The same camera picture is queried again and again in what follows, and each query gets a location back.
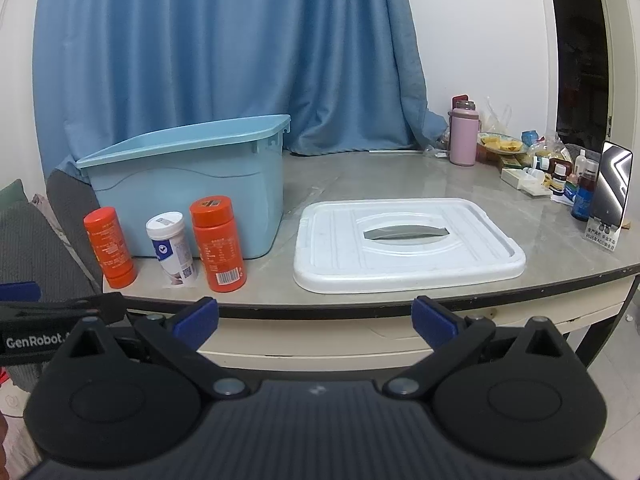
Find plate of yellow food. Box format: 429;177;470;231
477;132;530;156

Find white medicine box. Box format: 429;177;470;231
501;167;554;199

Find small orange bottle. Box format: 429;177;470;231
83;207;138;289

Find light blue plastic storage box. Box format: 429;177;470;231
75;114;292;261

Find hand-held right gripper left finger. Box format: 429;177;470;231
62;296;252;400

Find white bottle with blue label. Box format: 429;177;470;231
145;211;198;281

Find blue curtain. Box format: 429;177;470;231
32;0;448;181

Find light printed cloth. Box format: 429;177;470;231
0;362;45;472

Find white plastic box lid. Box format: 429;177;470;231
292;198;527;295

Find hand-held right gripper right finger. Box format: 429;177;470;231
381;296;577;400

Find clear plastic bag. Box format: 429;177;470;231
481;99;517;136

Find large orange bottle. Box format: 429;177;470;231
189;195;247;293

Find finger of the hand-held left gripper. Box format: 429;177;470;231
0;282;42;303
0;292;127;330

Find blue medicine bottle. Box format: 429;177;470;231
571;159;600;222

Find green pillow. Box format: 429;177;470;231
0;179;27;212

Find brown bottle with white cap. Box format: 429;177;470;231
551;162;571;196

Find pink thermos bottle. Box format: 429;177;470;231
448;100;482;166

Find black phone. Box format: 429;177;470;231
590;141;634;231

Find white phone stand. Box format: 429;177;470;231
582;217;624;252

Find colourful snack bags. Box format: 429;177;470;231
529;132;577;167

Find white door frame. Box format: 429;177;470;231
544;0;640;201

